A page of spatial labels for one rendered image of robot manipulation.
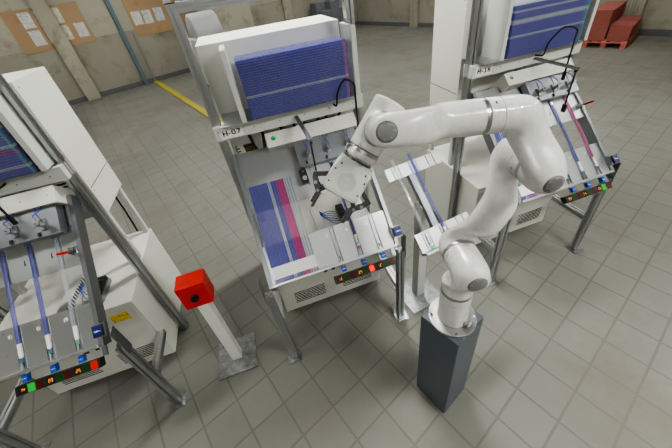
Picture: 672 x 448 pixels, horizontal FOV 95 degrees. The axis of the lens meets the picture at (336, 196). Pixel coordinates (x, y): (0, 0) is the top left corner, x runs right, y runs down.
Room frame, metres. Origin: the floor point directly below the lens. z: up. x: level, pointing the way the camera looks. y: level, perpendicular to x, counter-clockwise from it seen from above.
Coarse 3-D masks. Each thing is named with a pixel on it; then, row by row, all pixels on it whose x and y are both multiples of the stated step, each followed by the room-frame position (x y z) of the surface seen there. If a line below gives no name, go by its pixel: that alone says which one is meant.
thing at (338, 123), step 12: (324, 120) 1.56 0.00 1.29; (336, 120) 1.56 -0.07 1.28; (348, 120) 1.56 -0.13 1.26; (276, 132) 1.50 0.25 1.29; (288, 132) 1.50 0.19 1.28; (300, 132) 1.50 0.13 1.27; (312, 132) 1.51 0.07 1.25; (324, 132) 1.51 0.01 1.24; (276, 144) 1.45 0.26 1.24; (288, 144) 1.47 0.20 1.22
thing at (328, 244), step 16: (368, 224) 1.21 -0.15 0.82; (384, 224) 1.21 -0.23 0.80; (320, 240) 1.15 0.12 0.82; (336, 240) 1.15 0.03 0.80; (352, 240) 1.15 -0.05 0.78; (368, 240) 1.15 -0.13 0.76; (384, 240) 1.15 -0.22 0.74; (320, 256) 1.09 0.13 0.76; (336, 256) 1.09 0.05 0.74; (352, 256) 1.09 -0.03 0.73
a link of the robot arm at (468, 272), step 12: (456, 252) 0.68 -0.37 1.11; (468, 252) 0.67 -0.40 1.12; (456, 264) 0.65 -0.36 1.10; (468, 264) 0.62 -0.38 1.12; (480, 264) 0.62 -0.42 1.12; (444, 276) 0.72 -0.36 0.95; (456, 276) 0.62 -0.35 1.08; (468, 276) 0.59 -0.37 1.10; (480, 276) 0.59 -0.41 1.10; (444, 288) 0.68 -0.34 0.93; (456, 288) 0.61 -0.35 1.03; (468, 288) 0.58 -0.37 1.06; (480, 288) 0.58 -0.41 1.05; (456, 300) 0.65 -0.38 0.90; (468, 300) 0.64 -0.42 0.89
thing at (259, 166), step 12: (240, 156) 1.48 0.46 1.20; (252, 156) 1.48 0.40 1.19; (264, 156) 1.48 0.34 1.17; (276, 156) 1.48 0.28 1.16; (288, 156) 1.48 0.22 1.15; (240, 168) 1.43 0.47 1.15; (252, 168) 1.43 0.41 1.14; (264, 168) 1.43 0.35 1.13; (276, 168) 1.43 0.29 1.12; (288, 168) 1.43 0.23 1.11; (312, 168) 1.43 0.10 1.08; (324, 168) 1.44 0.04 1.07; (252, 180) 1.38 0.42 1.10; (264, 180) 1.38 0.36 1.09; (300, 180) 1.38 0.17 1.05; (312, 180) 1.39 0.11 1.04; (300, 192) 1.34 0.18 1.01; (312, 192) 1.34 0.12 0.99; (324, 192) 1.34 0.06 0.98; (252, 204) 1.29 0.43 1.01
